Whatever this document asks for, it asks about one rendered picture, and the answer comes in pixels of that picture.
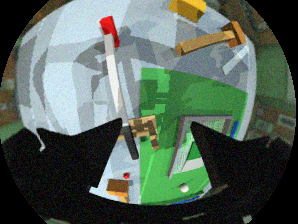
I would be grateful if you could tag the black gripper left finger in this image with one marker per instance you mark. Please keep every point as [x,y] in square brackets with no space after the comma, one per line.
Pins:
[88,152]

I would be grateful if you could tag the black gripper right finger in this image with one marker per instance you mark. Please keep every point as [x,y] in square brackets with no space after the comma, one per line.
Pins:
[222,155]

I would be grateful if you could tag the yellow box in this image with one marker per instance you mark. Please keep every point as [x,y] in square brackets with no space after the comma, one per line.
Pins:
[192,9]

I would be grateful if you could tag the white golf ball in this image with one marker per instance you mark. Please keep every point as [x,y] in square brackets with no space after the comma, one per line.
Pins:
[184,187]

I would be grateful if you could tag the orange mallet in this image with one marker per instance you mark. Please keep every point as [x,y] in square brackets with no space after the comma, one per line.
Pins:
[118,188]
[231,32]

